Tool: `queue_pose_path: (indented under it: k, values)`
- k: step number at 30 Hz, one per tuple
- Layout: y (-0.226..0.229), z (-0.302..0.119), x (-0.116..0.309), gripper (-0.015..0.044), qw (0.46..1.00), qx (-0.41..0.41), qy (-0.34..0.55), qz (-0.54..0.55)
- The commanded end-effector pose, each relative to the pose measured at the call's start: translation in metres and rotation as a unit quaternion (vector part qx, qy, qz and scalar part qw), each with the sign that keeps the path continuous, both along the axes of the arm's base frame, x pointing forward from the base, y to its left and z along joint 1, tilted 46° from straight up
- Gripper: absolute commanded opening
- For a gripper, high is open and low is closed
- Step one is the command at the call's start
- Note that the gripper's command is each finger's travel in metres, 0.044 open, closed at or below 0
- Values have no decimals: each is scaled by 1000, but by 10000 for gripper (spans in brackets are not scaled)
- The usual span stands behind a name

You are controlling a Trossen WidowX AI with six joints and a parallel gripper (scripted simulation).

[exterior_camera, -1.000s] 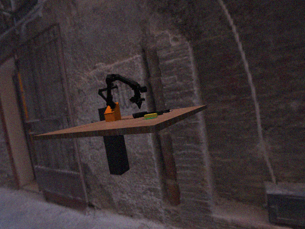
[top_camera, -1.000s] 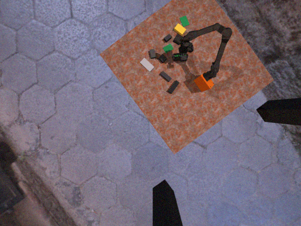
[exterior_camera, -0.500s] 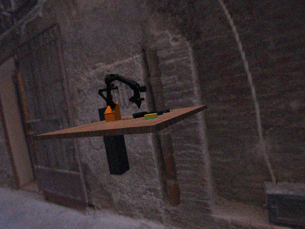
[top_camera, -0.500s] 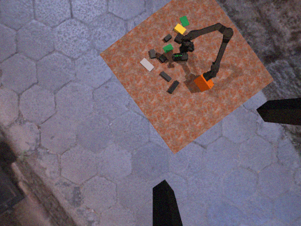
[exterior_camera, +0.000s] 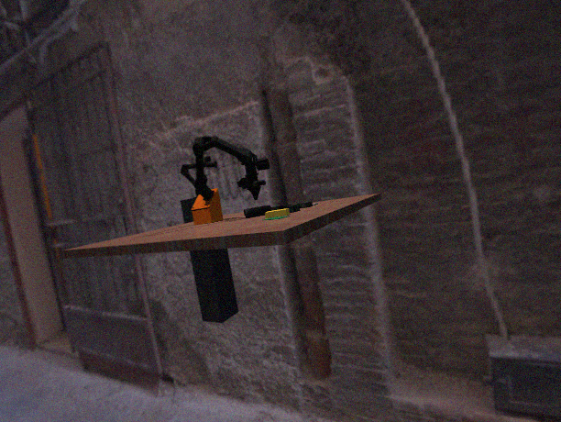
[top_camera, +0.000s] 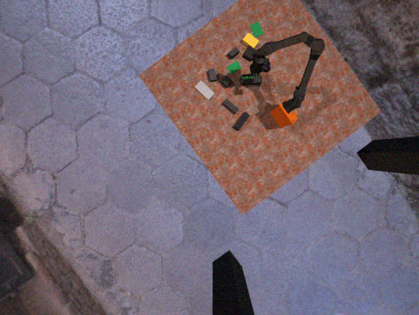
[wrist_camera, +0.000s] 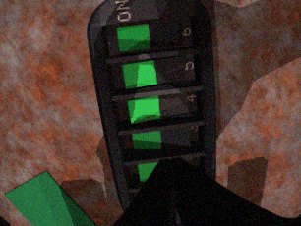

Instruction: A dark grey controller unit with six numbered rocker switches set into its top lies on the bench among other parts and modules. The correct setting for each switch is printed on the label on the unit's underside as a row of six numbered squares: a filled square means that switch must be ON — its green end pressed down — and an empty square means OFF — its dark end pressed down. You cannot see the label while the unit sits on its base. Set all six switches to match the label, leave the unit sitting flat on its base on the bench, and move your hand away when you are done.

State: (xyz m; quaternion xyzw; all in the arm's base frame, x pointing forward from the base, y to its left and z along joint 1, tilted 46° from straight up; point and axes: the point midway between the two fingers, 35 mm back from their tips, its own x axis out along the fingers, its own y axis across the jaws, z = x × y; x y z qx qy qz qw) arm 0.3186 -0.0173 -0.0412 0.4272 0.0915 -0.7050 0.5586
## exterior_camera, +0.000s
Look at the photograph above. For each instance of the yellow rectangular block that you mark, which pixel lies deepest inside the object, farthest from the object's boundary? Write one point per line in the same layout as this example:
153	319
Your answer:
277	213

